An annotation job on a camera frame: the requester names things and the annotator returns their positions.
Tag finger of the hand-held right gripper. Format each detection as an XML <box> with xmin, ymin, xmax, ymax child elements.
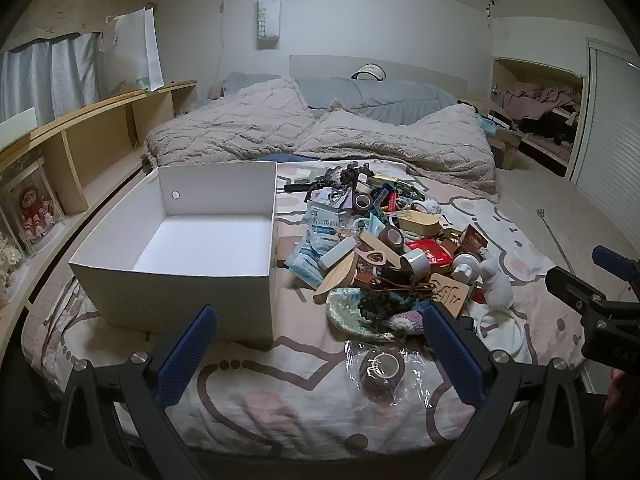
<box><xmin>592</xmin><ymin>245</ymin><xmax>640</xmax><ymax>281</ymax></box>
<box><xmin>545</xmin><ymin>266</ymin><xmax>608</xmax><ymax>316</ymax></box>

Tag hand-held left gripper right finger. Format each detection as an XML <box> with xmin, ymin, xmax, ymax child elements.
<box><xmin>424</xmin><ymin>304</ymin><xmax>591</xmax><ymax>480</ymax></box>

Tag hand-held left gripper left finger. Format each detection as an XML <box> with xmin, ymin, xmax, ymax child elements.
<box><xmin>52</xmin><ymin>304</ymin><xmax>219</xmax><ymax>480</ymax></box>

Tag white cardboard box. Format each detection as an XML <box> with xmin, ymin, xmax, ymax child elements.
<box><xmin>68</xmin><ymin>160</ymin><xmax>278</xmax><ymax>351</ymax></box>

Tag white mesh bath sponge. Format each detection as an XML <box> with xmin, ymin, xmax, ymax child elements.
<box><xmin>475</xmin><ymin>254</ymin><xmax>516</xmax><ymax>309</ymax></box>

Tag dark crocheted cord ornament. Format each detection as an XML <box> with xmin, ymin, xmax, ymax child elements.
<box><xmin>357</xmin><ymin>285</ymin><xmax>436</xmax><ymax>333</ymax></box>

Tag wooden carved plaque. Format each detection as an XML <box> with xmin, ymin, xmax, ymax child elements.
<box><xmin>430</xmin><ymin>272</ymin><xmax>473</xmax><ymax>318</ymax></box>

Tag metal back scratcher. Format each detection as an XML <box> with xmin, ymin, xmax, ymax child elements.
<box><xmin>535</xmin><ymin>207</ymin><xmax>576</xmax><ymax>273</ymax></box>

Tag white jar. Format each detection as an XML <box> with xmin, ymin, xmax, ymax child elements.
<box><xmin>452</xmin><ymin>252</ymin><xmax>483</xmax><ymax>281</ymax></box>

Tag grey tape roll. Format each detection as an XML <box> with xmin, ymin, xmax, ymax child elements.
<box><xmin>400</xmin><ymin>249</ymin><xmax>431</xmax><ymax>278</ymax></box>

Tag red foil packet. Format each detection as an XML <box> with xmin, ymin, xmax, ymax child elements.
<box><xmin>405</xmin><ymin>239</ymin><xmax>453</xmax><ymax>268</ymax></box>

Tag red gold printed box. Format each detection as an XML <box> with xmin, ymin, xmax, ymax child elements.
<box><xmin>457</xmin><ymin>225</ymin><xmax>488</xmax><ymax>261</ymax></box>

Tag curved wooden board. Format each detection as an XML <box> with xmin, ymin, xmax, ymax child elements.
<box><xmin>314</xmin><ymin>252</ymin><xmax>358</xmax><ymax>306</ymax></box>

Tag white slatted door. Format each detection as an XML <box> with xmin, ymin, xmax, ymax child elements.
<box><xmin>570</xmin><ymin>37</ymin><xmax>640</xmax><ymax>211</ymax></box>

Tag wooden oval box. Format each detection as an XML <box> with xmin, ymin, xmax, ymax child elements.
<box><xmin>397</xmin><ymin>210</ymin><xmax>441</xmax><ymax>238</ymax></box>

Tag white rectangular box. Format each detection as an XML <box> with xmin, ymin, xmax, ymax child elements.
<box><xmin>318</xmin><ymin>240</ymin><xmax>357</xmax><ymax>270</ymax></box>

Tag blue face mask packet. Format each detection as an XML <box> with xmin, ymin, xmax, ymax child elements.
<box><xmin>287</xmin><ymin>240</ymin><xmax>326</xmax><ymax>288</ymax></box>

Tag green plastic clips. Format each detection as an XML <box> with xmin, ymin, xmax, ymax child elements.
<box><xmin>392</xmin><ymin>182</ymin><xmax>426</xmax><ymax>201</ymax></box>

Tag pile of clothes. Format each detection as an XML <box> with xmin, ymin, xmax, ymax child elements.
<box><xmin>492</xmin><ymin>82</ymin><xmax>583</xmax><ymax>161</ymax></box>

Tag blue white medicine sachet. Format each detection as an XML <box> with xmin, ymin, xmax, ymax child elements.
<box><xmin>305</xmin><ymin>202</ymin><xmax>346</xmax><ymax>246</ymax></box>

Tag plush toy in clear box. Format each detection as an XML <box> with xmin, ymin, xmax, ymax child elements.
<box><xmin>0</xmin><ymin>230</ymin><xmax>26</xmax><ymax>291</ymax></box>

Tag purple black crocheted piece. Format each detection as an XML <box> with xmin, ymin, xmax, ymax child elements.
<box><xmin>320</xmin><ymin>162</ymin><xmax>373</xmax><ymax>188</ymax></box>

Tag doll in clear box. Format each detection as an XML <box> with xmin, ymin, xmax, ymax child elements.
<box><xmin>2</xmin><ymin>157</ymin><xmax>66</xmax><ymax>256</ymax></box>

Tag wooden shelf unit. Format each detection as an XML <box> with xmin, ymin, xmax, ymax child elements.
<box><xmin>0</xmin><ymin>79</ymin><xmax>198</xmax><ymax>321</ymax></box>

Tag beige fuzzy blanket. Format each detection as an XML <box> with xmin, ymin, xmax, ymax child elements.
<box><xmin>144</xmin><ymin>77</ymin><xmax>501</xmax><ymax>203</ymax></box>

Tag grey pillow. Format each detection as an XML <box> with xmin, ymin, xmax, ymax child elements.
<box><xmin>220</xmin><ymin>71</ymin><xmax>458</xmax><ymax>126</ymax></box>

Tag white foam board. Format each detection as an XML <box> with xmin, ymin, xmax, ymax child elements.
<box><xmin>0</xmin><ymin>106</ymin><xmax>38</xmax><ymax>136</ymax></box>

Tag white visor cap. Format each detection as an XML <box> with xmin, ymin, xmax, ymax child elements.
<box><xmin>350</xmin><ymin>64</ymin><xmax>386</xmax><ymax>82</ymax></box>

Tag white tote bag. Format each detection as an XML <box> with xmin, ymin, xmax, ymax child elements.
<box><xmin>100</xmin><ymin>7</ymin><xmax>166</xmax><ymax>93</ymax></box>

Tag grey curtain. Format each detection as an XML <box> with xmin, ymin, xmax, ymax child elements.
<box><xmin>0</xmin><ymin>32</ymin><xmax>103</xmax><ymax>123</ymax></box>

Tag pale headboard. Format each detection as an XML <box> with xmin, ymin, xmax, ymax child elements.
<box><xmin>289</xmin><ymin>54</ymin><xmax>468</xmax><ymax>93</ymax></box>

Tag white hanging paper bag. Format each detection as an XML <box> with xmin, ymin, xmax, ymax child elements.
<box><xmin>256</xmin><ymin>0</ymin><xmax>282</xmax><ymax>51</ymax></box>

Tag beige printed valance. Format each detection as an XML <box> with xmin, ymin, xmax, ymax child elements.
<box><xmin>10</xmin><ymin>0</ymin><xmax>156</xmax><ymax>48</ymax></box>

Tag wall cable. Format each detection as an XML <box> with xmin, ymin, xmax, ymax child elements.
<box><xmin>216</xmin><ymin>0</ymin><xmax>228</xmax><ymax>83</ymax></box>

